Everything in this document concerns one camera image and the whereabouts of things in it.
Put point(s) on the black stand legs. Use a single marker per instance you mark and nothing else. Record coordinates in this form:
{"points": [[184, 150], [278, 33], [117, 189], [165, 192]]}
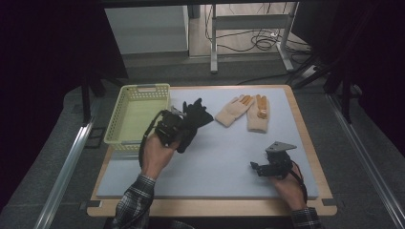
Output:
{"points": [[86, 98]]}

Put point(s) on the beige glove with orange palm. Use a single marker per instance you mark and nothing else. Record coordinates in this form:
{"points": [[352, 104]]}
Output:
{"points": [[258, 120]]}

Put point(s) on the beige glove with orange fingers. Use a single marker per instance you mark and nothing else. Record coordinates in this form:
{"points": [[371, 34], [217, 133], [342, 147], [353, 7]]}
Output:
{"points": [[234, 111]]}

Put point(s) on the black glove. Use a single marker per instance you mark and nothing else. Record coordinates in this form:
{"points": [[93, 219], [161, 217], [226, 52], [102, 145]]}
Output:
{"points": [[197, 114], [186, 140]]}

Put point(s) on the white cabinet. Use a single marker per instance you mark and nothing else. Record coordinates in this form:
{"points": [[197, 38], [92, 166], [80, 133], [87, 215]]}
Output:
{"points": [[146, 30]]}

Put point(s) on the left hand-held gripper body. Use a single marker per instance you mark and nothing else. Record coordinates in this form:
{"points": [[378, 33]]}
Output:
{"points": [[168, 127]]}

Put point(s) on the person's left hand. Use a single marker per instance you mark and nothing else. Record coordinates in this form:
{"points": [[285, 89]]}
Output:
{"points": [[156, 156]]}

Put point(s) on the person's right hand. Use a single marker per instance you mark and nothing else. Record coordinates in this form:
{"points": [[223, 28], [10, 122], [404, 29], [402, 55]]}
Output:
{"points": [[289, 191]]}

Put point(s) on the white metal desk frame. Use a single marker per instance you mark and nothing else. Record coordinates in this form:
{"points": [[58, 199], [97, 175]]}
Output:
{"points": [[250, 21]]}

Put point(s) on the wooden table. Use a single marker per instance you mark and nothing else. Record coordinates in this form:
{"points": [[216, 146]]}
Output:
{"points": [[207, 208]]}

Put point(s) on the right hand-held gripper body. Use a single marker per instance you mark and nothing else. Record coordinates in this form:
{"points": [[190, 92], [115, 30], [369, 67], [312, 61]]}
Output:
{"points": [[278, 163]]}

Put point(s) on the pale yellow plastic basket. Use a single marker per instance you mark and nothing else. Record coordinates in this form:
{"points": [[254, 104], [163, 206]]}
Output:
{"points": [[137, 117]]}

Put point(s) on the white power strip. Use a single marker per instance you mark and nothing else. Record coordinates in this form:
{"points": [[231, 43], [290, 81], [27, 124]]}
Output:
{"points": [[309, 71]]}

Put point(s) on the metal floor rail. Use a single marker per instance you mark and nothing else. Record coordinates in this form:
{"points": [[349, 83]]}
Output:
{"points": [[63, 178], [366, 162]]}

